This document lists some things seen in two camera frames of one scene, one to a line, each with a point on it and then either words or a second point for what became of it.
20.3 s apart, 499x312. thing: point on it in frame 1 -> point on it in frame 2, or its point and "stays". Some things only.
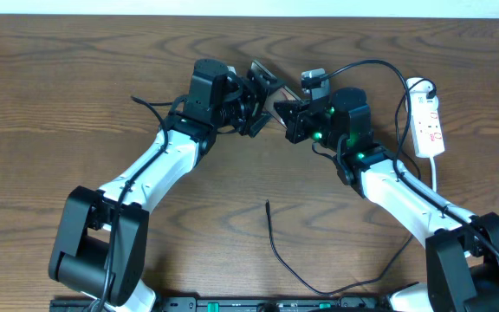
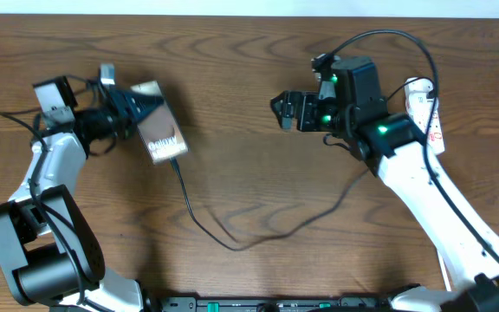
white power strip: [425, 122] stays
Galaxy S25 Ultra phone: [275, 95] -> [158, 128]
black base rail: [191, 303] stays
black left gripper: [256, 100] -> [125, 100]
